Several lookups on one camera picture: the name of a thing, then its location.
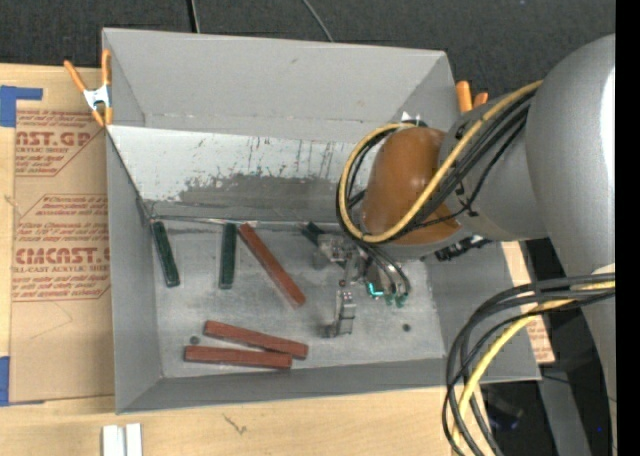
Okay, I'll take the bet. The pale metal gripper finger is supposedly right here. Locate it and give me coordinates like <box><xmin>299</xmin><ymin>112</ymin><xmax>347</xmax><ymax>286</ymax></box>
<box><xmin>323</xmin><ymin>288</ymin><xmax>358</xmax><ymax>339</ymax></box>
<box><xmin>312</xmin><ymin>236</ymin><xmax>347</xmax><ymax>271</ymax></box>

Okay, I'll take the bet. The dark green flat block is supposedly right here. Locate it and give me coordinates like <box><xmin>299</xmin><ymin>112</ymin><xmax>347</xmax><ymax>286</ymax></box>
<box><xmin>151</xmin><ymin>220</ymin><xmax>182</xmax><ymax>289</ymax></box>
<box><xmin>218</xmin><ymin>222</ymin><xmax>239</xmax><ymax>291</ymax></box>
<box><xmin>301</xmin><ymin>221</ymin><xmax>325</xmax><ymax>246</ymax></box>

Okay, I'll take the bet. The red-brown flat block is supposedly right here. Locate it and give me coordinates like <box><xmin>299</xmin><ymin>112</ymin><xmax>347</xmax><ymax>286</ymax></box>
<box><xmin>237</xmin><ymin>222</ymin><xmax>307</xmax><ymax>309</ymax></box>
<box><xmin>202</xmin><ymin>319</ymin><xmax>310</xmax><ymax>361</ymax></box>
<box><xmin>182</xmin><ymin>344</ymin><xmax>294</xmax><ymax>371</ymax></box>

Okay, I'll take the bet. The grey metal bin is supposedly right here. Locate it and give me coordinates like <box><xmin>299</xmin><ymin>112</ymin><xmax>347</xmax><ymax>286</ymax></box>
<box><xmin>101</xmin><ymin>27</ymin><xmax>542</xmax><ymax>415</ymax></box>

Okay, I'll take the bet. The brown cardboard board red print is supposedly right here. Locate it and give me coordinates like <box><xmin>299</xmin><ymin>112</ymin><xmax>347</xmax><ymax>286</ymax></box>
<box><xmin>0</xmin><ymin>62</ymin><xmax>557</xmax><ymax>408</ymax></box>

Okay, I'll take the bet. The black cylinder on white bracket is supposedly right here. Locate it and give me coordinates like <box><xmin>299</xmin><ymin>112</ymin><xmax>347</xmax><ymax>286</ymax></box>
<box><xmin>433</xmin><ymin>237</ymin><xmax>492</xmax><ymax>262</ymax></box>

